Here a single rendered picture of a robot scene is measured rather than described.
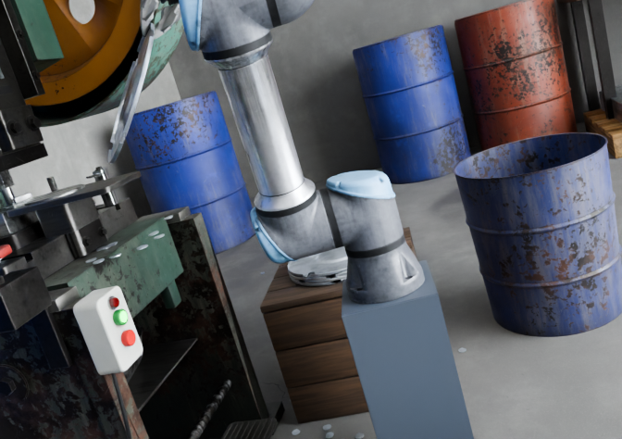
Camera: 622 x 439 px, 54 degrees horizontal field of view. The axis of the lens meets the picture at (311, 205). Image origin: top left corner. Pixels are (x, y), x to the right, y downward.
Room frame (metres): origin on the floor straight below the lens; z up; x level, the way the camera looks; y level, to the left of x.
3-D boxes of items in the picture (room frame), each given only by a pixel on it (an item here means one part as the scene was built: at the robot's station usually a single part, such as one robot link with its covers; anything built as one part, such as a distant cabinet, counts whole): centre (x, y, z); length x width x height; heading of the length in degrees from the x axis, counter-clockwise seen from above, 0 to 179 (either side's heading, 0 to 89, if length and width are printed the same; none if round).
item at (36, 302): (0.95, 0.51, 0.62); 0.10 x 0.06 x 0.20; 163
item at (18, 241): (1.32, 0.64, 0.72); 0.20 x 0.16 x 0.03; 163
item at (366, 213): (1.11, -0.09, 0.62); 0.13 x 0.12 x 0.14; 89
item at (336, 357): (1.59, -0.03, 0.18); 0.40 x 0.38 x 0.35; 79
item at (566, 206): (1.68, -0.63, 0.24); 0.42 x 0.42 x 0.48
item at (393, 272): (1.11, -0.10, 0.50); 0.15 x 0.15 x 0.10
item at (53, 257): (1.32, 0.63, 0.68); 0.45 x 0.30 x 0.06; 163
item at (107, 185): (1.27, 0.47, 0.72); 0.25 x 0.14 x 0.14; 73
